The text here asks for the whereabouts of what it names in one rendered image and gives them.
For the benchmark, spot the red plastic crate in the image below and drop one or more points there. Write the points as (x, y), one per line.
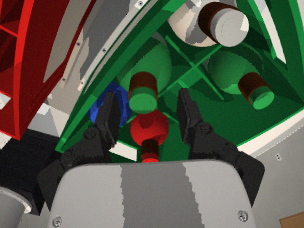
(46, 36)

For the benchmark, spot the green plastic crate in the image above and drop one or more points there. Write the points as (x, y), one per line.
(231, 116)

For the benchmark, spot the white bottle with grey label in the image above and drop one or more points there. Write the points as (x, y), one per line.
(205, 23)

